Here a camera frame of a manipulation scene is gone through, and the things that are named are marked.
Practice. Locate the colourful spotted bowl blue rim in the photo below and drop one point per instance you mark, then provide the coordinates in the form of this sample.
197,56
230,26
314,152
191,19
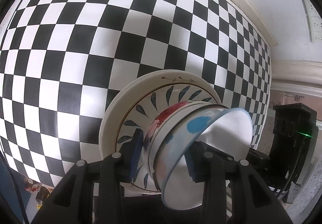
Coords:
216,148

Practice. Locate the black and white checkered mat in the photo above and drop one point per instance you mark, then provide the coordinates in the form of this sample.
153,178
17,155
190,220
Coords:
100,38

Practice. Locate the white plate blue leaf pattern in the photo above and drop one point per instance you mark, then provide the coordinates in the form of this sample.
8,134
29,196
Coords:
151,102

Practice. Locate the large white floral plate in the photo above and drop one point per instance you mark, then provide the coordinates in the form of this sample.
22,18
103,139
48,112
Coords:
110,123

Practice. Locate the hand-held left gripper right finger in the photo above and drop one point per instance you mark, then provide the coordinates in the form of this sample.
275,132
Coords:
190,165

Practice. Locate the white wall socket strip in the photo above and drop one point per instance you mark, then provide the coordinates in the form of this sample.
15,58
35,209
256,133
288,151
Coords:
314,20

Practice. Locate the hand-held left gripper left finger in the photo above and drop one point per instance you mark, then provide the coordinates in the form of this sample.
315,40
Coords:
135,156

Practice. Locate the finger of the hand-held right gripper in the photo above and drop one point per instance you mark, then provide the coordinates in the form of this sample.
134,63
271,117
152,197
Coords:
264,166

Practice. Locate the white bowls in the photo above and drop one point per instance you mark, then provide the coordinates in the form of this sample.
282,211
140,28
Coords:
159,147

